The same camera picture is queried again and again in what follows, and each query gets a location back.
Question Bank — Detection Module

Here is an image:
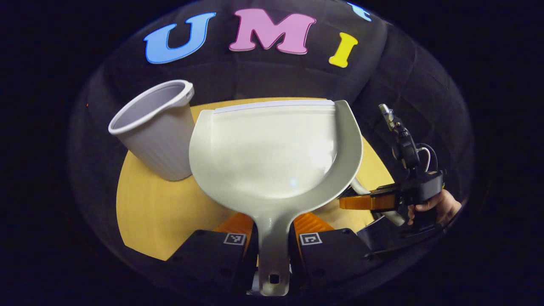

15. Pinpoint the grey plastic dustpan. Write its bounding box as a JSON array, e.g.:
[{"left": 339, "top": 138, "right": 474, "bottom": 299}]
[{"left": 189, "top": 99, "right": 364, "bottom": 297}]

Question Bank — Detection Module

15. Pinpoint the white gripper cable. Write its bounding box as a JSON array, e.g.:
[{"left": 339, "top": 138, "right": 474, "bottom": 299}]
[{"left": 418, "top": 146, "right": 431, "bottom": 173}]

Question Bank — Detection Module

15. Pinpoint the small grey broom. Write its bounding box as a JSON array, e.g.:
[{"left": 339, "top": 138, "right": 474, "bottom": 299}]
[{"left": 349, "top": 178, "right": 407, "bottom": 227}]

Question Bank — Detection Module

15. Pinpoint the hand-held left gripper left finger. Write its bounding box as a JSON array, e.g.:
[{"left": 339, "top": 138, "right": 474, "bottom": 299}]
[{"left": 166, "top": 212, "right": 259, "bottom": 298}]

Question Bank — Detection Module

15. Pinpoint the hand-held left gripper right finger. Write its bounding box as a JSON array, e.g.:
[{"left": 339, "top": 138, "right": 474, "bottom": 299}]
[{"left": 289, "top": 212, "right": 377, "bottom": 294}]

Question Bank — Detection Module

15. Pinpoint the wooden desktop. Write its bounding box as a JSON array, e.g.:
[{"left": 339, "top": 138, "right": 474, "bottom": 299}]
[{"left": 116, "top": 97, "right": 397, "bottom": 261}]

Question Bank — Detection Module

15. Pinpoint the grey ribbed garbage bin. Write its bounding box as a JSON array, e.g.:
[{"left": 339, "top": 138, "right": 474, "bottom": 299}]
[{"left": 108, "top": 79, "right": 196, "bottom": 182}]

